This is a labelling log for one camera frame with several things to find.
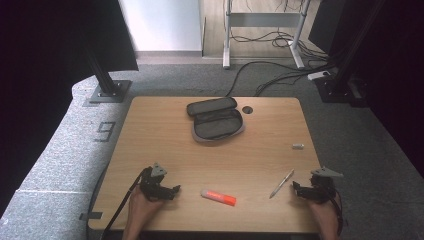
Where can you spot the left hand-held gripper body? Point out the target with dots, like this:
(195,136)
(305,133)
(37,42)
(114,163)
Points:
(151,186)

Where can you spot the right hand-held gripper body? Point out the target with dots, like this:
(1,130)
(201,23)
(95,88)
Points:
(320,190)

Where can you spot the silver pen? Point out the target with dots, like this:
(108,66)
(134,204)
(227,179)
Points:
(282,184)

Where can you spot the small grey eraser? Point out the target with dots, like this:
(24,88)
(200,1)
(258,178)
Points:
(298,146)

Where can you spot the black and grey pencil case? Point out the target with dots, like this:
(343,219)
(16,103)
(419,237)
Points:
(216,125)

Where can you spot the person's right hand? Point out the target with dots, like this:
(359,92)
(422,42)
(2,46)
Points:
(325,215)

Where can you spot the person's left hand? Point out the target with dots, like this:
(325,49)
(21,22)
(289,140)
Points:
(141,210)

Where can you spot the orange glue stick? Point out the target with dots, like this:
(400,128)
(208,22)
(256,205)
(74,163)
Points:
(218,197)

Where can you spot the white power strip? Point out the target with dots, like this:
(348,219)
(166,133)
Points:
(318,75)

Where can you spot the black metal stand grey base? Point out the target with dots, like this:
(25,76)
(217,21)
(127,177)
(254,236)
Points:
(106,83)

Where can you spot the black curtain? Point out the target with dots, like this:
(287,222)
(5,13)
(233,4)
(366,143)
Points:
(393,66)
(50,66)

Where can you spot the white panel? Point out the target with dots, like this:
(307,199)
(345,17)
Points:
(163,25)

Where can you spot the white desk frame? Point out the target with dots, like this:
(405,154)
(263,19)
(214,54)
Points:
(263,20)

